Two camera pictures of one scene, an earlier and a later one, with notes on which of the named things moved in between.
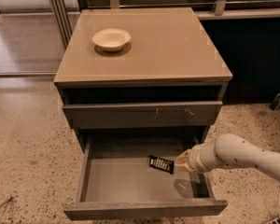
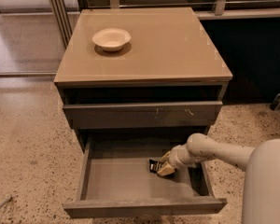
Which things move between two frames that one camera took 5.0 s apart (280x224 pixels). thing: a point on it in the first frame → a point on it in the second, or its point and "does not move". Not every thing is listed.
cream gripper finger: x=183 y=161 → x=166 y=169
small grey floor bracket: x=278 y=101 does not move
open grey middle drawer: x=117 y=181 does not move
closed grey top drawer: x=143 y=114 does not move
